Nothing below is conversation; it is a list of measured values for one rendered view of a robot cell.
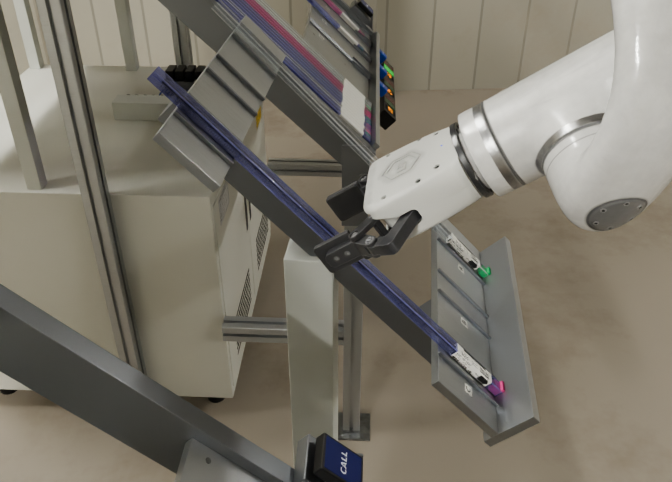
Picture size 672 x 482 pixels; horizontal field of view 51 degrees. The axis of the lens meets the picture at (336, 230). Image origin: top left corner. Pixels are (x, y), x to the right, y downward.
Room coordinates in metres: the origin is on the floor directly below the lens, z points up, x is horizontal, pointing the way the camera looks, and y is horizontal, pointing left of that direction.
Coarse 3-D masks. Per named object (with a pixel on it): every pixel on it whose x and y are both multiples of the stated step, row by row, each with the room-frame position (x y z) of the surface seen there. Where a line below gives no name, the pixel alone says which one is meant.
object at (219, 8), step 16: (224, 16) 0.81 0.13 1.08; (240, 32) 0.81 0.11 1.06; (256, 48) 0.81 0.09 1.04; (272, 64) 0.81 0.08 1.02; (288, 80) 0.81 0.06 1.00; (304, 96) 0.80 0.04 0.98; (320, 112) 0.80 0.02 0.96; (336, 128) 0.80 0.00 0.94; (352, 144) 0.80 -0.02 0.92; (368, 160) 0.79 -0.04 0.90; (448, 240) 0.78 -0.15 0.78; (480, 272) 0.78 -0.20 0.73
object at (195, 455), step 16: (192, 448) 0.38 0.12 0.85; (208, 448) 0.39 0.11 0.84; (192, 464) 0.37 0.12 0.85; (208, 464) 0.37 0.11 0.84; (224, 464) 0.38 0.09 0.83; (176, 480) 0.35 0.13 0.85; (192, 480) 0.35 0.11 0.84; (208, 480) 0.36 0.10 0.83; (224, 480) 0.37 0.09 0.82; (240, 480) 0.38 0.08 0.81; (256, 480) 0.38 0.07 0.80
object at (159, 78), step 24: (168, 96) 0.59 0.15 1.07; (192, 120) 0.59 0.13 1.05; (216, 120) 0.60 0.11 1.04; (240, 144) 0.60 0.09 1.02; (264, 168) 0.59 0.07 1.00; (288, 192) 0.59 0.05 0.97; (312, 216) 0.58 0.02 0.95; (360, 264) 0.57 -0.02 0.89; (384, 288) 0.57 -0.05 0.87; (408, 312) 0.57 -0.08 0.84; (432, 336) 0.57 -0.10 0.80
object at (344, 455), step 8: (328, 440) 0.42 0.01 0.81; (328, 448) 0.41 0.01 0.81; (336, 448) 0.42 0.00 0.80; (344, 448) 0.42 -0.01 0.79; (328, 456) 0.41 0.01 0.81; (336, 456) 0.41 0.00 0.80; (344, 456) 0.42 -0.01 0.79; (352, 456) 0.42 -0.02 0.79; (328, 464) 0.40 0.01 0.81; (336, 464) 0.40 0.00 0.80; (344, 464) 0.41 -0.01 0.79; (352, 464) 0.41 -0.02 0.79; (360, 464) 0.42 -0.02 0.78; (336, 472) 0.39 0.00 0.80; (344, 472) 0.40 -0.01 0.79; (352, 472) 0.40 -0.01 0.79; (360, 472) 0.41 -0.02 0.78; (352, 480) 0.40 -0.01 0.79; (360, 480) 0.40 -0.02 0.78
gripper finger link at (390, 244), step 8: (400, 216) 0.53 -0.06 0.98; (408, 216) 0.52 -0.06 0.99; (416, 216) 0.52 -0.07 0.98; (400, 224) 0.51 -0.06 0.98; (408, 224) 0.51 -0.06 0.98; (416, 224) 0.52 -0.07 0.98; (392, 232) 0.51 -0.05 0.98; (400, 232) 0.50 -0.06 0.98; (408, 232) 0.51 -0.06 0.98; (384, 240) 0.50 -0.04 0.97; (392, 240) 0.49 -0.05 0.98; (400, 240) 0.50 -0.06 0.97; (368, 248) 0.51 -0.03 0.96; (376, 248) 0.50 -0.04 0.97; (384, 248) 0.50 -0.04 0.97; (392, 248) 0.49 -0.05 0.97; (400, 248) 0.50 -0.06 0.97
